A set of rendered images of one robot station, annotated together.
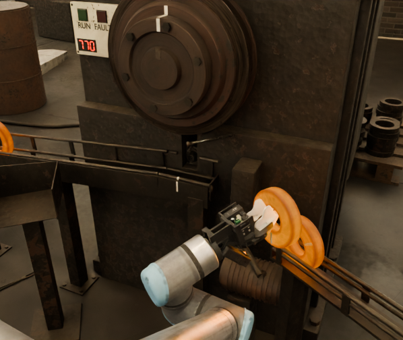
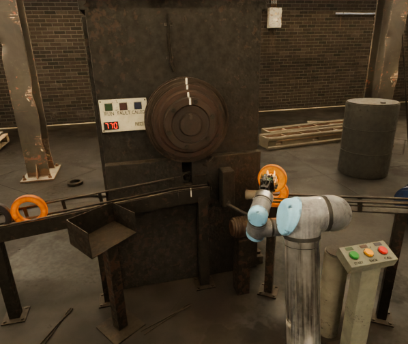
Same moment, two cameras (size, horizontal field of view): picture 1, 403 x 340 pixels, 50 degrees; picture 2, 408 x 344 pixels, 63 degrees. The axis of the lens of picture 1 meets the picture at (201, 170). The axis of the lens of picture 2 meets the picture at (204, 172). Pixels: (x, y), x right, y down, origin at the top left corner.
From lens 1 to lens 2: 1.12 m
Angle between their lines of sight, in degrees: 34
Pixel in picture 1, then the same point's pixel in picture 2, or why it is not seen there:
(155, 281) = (262, 211)
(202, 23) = (208, 98)
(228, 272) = (239, 226)
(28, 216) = (116, 239)
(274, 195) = (272, 166)
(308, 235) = not seen: hidden behind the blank
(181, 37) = (203, 106)
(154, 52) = (188, 115)
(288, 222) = (283, 175)
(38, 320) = (106, 330)
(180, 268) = (266, 203)
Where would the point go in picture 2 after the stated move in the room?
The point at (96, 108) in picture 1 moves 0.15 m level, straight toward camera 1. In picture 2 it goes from (121, 164) to (138, 169)
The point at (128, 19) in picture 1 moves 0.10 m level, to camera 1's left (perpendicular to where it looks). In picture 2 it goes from (162, 102) to (144, 104)
